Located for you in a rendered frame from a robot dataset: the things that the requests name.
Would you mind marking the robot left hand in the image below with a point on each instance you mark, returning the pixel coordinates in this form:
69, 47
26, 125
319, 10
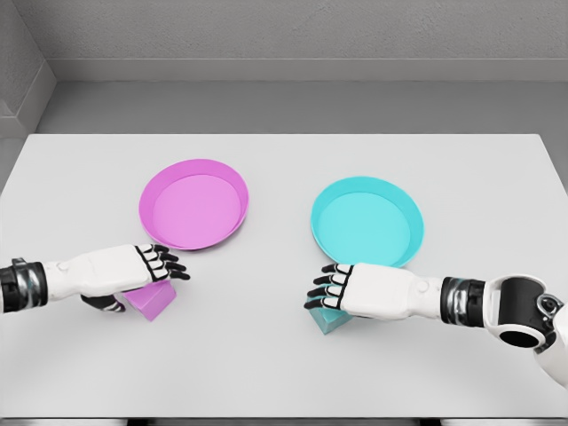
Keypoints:
120, 268

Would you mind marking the pink block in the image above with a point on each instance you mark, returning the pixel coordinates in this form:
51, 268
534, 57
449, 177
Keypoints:
153, 302

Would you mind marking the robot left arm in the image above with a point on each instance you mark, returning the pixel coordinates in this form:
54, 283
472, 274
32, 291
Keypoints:
40, 277

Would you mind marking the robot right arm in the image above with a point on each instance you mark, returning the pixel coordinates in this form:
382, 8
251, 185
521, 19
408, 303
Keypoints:
497, 306

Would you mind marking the pink round plate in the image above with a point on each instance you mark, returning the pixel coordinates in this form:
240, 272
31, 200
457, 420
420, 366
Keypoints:
194, 205

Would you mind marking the cyan round plate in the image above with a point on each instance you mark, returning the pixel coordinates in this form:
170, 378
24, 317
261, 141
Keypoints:
367, 222

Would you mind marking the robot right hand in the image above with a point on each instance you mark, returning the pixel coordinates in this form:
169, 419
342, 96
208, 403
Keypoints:
373, 288

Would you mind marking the cyan block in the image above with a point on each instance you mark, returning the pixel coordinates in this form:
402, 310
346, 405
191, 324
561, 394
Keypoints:
326, 321

